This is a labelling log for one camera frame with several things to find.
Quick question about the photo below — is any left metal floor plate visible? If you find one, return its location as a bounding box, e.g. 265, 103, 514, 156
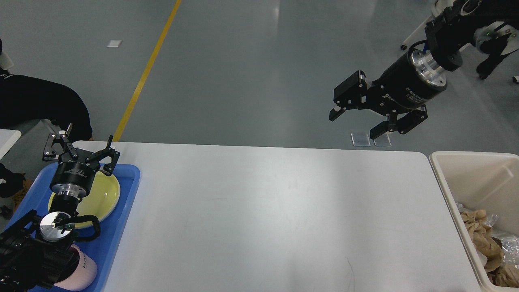
351, 133, 371, 147

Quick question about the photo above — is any beige plastic bin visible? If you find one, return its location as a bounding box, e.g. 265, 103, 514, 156
429, 151, 519, 292

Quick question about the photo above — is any person in black clothes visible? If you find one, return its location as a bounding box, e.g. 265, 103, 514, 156
0, 51, 93, 142

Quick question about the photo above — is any white office chair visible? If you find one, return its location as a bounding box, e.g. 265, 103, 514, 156
401, 0, 519, 79

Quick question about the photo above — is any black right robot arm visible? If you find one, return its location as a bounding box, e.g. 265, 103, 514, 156
329, 0, 519, 140

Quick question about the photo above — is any blue plastic tray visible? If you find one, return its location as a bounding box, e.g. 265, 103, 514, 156
6, 163, 141, 292

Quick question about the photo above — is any metal floor plate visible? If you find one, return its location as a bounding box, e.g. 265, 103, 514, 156
351, 133, 371, 147
373, 133, 392, 147

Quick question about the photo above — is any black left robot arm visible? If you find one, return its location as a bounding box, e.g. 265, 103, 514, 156
0, 131, 120, 292

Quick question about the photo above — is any white paper scrap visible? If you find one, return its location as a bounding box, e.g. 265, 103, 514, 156
106, 39, 122, 48

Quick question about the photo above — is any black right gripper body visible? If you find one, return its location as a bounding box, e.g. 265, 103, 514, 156
365, 49, 448, 115

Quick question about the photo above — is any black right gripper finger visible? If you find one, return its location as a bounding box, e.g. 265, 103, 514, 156
329, 70, 371, 121
369, 105, 428, 140

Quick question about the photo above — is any pink ribbed mug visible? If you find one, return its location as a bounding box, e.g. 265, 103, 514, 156
54, 244, 98, 292

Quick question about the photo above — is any brown paper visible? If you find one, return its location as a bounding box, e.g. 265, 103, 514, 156
460, 209, 504, 273
487, 264, 519, 288

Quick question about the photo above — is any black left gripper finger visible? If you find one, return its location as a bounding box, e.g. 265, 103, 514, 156
43, 131, 79, 163
85, 135, 120, 177

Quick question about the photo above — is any right metal floor plate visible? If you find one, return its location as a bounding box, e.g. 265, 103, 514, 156
373, 133, 392, 147

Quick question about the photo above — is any yellow plastic plate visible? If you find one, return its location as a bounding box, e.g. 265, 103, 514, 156
41, 172, 120, 229

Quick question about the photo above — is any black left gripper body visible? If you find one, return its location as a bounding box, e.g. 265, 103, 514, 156
49, 160, 100, 198

